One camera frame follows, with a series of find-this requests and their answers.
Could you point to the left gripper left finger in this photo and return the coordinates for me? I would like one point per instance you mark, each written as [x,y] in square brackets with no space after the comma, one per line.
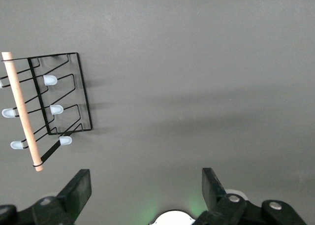
[73,198]

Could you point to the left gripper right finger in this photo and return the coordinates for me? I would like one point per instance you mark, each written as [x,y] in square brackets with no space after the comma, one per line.
[216,200]

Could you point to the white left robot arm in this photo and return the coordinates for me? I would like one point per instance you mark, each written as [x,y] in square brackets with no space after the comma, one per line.
[172,218]

